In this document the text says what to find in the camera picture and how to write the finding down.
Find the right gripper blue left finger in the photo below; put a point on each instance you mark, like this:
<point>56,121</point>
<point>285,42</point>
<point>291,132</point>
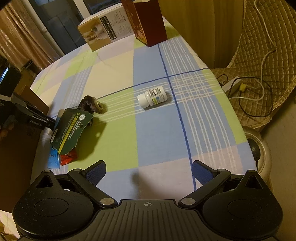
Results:
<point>96,172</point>

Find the brown cardboard storage box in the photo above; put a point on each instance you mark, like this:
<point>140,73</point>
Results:
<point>18,147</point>

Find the green blister card package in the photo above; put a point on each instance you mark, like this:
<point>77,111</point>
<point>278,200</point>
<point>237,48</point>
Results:
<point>68,130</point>

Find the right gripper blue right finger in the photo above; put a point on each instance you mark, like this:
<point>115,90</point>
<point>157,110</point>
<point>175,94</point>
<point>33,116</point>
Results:
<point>203,173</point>

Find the white pill bottle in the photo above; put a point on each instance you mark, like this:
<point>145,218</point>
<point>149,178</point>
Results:
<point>152,97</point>

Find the white product carton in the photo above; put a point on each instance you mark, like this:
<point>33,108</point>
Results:
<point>105,27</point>

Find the dark red gift box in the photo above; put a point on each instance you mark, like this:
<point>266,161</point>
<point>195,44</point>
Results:
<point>146,20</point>

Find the beige curtain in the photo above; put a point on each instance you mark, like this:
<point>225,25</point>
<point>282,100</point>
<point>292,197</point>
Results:
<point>21,40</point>

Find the red snack packet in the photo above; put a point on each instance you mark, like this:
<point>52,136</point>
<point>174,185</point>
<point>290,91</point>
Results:
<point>68,158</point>

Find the white power strip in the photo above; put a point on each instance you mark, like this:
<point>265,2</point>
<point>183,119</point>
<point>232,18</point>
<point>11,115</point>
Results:
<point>232,86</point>

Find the checked tablecloth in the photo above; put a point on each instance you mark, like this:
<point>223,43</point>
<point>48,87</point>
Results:
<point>148,151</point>

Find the blue toothpaste tube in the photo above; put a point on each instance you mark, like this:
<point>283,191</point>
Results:
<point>54,159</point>

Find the white round floor appliance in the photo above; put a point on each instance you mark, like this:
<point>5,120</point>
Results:
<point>261,152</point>

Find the quilted tan chair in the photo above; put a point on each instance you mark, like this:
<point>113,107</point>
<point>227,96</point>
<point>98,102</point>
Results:
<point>265,59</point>

